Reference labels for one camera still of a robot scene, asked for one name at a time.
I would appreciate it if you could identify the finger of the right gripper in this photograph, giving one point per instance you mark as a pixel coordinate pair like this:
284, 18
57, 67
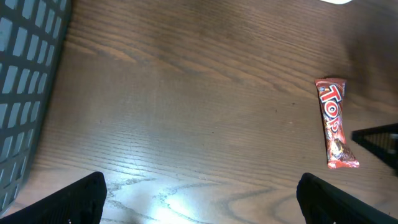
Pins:
381, 141

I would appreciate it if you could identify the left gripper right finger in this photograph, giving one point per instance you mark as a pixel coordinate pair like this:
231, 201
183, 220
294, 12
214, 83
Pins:
321, 202

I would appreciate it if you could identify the white barcode scanner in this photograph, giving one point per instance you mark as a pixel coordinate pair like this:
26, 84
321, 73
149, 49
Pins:
337, 2

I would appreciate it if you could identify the grey plastic mesh basket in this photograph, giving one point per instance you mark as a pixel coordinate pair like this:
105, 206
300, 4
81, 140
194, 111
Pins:
32, 35

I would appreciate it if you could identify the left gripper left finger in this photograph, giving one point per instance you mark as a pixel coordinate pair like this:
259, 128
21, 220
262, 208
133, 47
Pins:
80, 202

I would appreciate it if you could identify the orange red snack bar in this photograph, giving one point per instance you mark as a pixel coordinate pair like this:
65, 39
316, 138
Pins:
331, 92

